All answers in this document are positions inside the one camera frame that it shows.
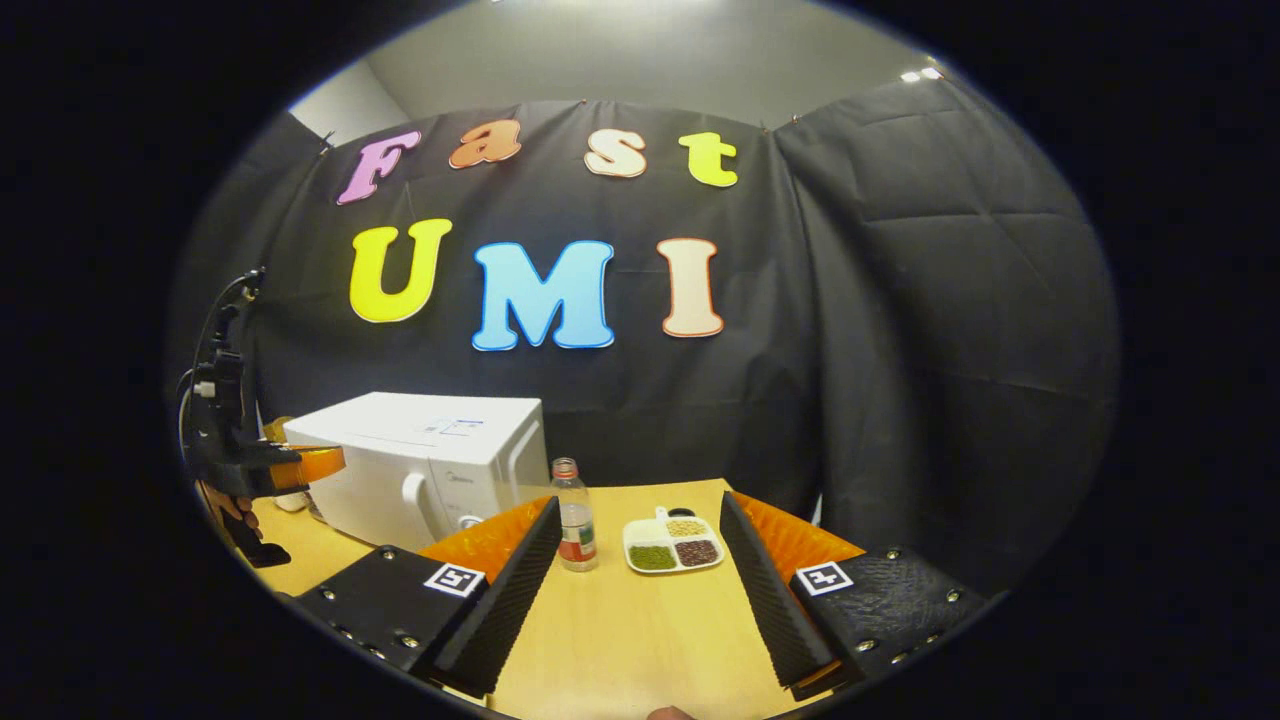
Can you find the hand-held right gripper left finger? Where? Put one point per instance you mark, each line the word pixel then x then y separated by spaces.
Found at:
pixel 505 600

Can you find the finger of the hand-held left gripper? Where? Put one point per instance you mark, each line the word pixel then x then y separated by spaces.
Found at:
pixel 315 465

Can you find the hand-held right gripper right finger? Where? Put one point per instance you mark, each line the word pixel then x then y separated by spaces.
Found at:
pixel 770 600

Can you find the white microwave oven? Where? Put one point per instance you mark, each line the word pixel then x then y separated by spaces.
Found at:
pixel 400 440

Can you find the brown bread slice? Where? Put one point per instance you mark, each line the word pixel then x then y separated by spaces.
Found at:
pixel 277 430

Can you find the clear bottle with red label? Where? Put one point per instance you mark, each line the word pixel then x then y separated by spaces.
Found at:
pixel 575 530

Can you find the white divided dish with beans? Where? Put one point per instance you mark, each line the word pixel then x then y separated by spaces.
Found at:
pixel 672 548

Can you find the small ceiling light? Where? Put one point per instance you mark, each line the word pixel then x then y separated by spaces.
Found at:
pixel 922 74

